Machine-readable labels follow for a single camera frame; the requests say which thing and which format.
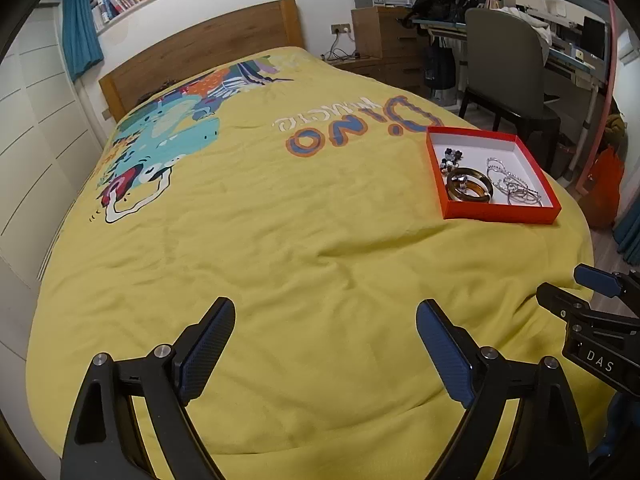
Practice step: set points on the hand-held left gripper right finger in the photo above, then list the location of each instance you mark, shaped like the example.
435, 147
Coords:
445, 355

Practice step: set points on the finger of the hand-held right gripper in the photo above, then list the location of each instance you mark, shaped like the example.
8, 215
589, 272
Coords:
597, 279
565, 305

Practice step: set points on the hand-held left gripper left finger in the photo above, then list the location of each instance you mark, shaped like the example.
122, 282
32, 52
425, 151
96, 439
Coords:
207, 355

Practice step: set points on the red jewelry box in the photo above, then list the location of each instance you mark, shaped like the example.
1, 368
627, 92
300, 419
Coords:
475, 142

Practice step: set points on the person's right forearm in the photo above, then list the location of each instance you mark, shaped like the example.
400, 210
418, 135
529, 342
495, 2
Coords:
622, 425

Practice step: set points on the orange bag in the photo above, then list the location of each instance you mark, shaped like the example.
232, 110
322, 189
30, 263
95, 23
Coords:
602, 190

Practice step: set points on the thin silver hoop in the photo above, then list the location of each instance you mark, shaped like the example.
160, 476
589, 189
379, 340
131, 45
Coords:
525, 201

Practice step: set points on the yellow printed blanket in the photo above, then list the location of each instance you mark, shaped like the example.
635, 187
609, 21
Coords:
300, 260

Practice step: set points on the amber bangle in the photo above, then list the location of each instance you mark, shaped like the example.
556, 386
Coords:
470, 197

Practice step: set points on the pink pole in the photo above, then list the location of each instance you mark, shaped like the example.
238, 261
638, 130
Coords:
605, 85

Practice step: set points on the white study desk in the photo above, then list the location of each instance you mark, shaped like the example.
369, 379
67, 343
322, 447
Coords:
570, 62

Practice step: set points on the white air conditioner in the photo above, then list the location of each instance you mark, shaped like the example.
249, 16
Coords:
629, 47

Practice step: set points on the grey chair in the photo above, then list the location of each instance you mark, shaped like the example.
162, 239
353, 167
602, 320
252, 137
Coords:
500, 60

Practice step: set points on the black monitor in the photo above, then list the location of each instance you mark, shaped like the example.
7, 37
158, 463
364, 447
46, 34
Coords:
594, 37

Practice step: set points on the dark blue hanging bag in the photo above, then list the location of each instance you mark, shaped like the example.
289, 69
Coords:
440, 67

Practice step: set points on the white wardrobe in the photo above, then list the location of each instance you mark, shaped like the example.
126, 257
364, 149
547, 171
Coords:
35, 150

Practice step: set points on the white clothes pile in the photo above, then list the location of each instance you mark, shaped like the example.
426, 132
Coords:
525, 20

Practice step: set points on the wooden headboard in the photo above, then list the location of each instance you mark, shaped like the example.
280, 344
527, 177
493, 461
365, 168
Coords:
200, 40

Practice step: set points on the black bag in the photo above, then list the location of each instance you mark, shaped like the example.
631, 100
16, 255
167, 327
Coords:
442, 2

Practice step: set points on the wooden dresser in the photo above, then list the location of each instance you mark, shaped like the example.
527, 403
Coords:
385, 35

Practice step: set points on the wall socket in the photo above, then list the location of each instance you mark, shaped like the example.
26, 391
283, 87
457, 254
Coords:
340, 28

